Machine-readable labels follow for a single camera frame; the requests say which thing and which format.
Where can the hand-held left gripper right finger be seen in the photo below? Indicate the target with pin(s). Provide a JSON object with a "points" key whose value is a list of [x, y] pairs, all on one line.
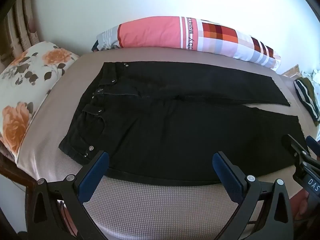
{"points": [[227, 177]]}

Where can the beige curtain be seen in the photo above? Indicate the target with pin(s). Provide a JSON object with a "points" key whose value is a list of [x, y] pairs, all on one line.
{"points": [[22, 30]]}

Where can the pink checkered pillow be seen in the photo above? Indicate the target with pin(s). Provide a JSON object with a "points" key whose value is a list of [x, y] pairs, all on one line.
{"points": [[150, 32]]}

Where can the striped dark green cloth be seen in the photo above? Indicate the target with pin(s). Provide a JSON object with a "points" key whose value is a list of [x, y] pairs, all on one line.
{"points": [[307, 95]]}

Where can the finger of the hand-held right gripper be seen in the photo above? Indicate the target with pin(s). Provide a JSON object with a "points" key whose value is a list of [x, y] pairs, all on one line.
{"points": [[314, 146], [295, 148]]}

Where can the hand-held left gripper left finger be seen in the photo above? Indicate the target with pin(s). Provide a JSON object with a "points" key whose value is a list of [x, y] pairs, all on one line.
{"points": [[95, 170]]}

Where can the floral pillow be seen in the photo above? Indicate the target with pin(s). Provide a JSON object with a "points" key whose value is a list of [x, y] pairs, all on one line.
{"points": [[25, 80]]}

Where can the beige bed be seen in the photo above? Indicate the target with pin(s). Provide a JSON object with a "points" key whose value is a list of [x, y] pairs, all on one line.
{"points": [[162, 205]]}

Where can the black pants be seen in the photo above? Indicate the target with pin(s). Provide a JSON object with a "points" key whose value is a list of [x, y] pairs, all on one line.
{"points": [[162, 135]]}

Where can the dark wooden bed frame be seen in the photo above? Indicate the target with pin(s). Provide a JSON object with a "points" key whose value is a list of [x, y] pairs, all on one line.
{"points": [[12, 172]]}

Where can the white cloth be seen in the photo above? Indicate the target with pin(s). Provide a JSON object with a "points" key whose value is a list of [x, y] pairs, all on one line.
{"points": [[312, 74]]}

